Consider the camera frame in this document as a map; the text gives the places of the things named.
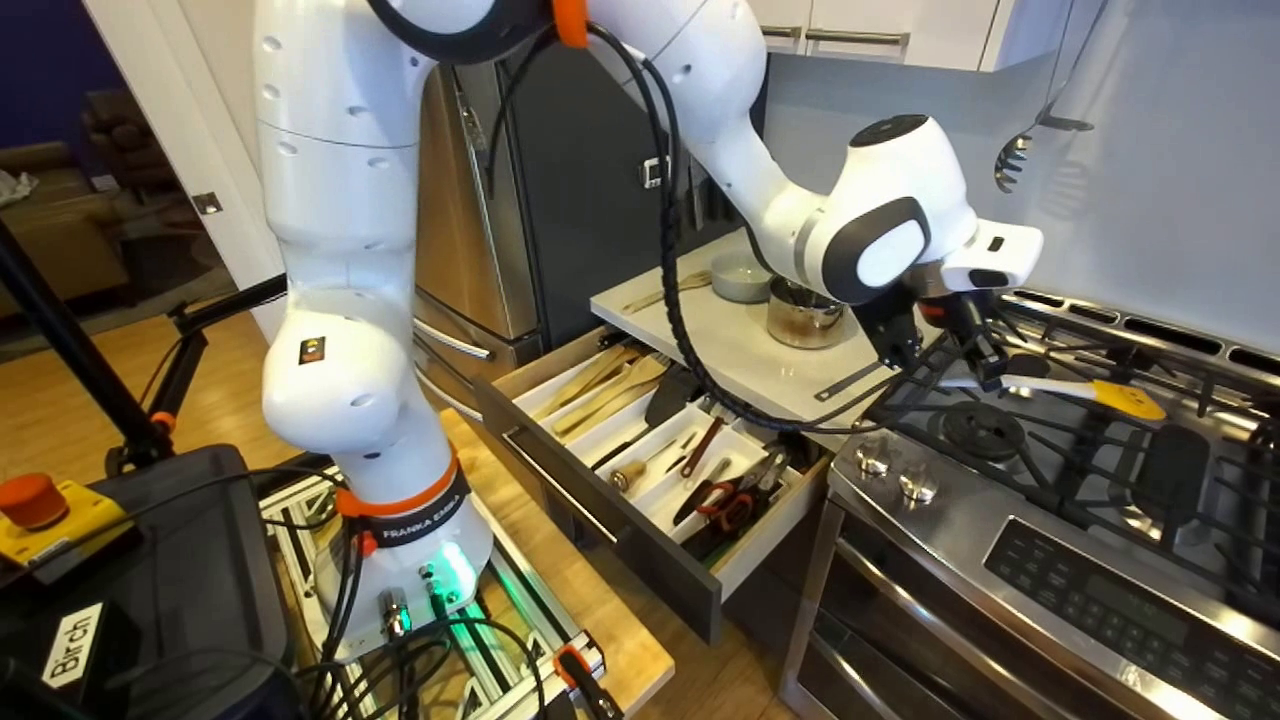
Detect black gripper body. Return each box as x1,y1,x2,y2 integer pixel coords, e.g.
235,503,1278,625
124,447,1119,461
874,273,1011,327

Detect yellow head white handle spatula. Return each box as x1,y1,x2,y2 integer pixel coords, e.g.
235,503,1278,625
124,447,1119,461
931,374,1174,432

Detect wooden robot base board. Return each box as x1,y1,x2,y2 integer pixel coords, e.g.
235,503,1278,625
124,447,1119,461
258,404,681,720

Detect stainless steel gas stove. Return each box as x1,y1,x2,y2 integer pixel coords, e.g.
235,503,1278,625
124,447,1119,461
776,284,1280,720

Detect black spatula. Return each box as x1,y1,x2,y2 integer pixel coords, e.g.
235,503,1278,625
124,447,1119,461
589,370,710,474

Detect white drawer organizer tray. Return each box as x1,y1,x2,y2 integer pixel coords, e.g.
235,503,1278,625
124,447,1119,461
511,335,809,553

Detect wooden fork spatula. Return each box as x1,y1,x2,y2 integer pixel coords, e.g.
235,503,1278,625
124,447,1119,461
538,345,645,421

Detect open wooden drawer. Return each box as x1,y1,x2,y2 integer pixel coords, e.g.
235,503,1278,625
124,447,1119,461
479,323,834,647

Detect long thin metal utensil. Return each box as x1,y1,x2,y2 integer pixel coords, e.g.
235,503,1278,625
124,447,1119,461
811,357,892,408

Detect stainless steel saucepan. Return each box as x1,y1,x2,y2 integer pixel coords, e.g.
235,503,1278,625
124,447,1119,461
763,278,853,357

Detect white upper cabinet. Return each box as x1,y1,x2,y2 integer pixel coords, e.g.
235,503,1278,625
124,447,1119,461
740,0,1075,82

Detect wooden spoon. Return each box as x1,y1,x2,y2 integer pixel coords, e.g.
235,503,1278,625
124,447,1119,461
554,366,670,439

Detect small wooden brush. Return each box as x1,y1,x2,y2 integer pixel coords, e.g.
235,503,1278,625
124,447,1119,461
610,454,662,495

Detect dark steel refrigerator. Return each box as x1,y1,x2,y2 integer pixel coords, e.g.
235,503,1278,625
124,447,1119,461
413,46,699,370

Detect white door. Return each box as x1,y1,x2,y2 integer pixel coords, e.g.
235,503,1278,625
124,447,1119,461
82,0,294,345

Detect black control box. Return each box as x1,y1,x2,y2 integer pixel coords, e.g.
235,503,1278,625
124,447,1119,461
0,445,295,720

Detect black tripod stand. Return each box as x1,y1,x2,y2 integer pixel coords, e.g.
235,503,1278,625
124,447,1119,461
0,217,294,478

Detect brown sofa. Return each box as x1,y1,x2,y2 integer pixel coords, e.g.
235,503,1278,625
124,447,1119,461
0,87,174,323

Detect red emergency stop button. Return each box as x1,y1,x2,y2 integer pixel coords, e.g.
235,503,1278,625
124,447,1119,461
0,469,134,573

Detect brown handled utensil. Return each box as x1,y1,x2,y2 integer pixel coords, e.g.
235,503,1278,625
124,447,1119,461
674,412,733,484

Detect red handled scissors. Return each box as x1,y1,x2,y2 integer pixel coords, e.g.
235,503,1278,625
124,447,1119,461
670,455,779,539

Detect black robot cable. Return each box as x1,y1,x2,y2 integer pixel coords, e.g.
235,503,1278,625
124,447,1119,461
580,20,971,439

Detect metal drawer handle bar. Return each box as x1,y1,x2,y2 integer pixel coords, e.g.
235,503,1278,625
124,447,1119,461
497,424,626,553

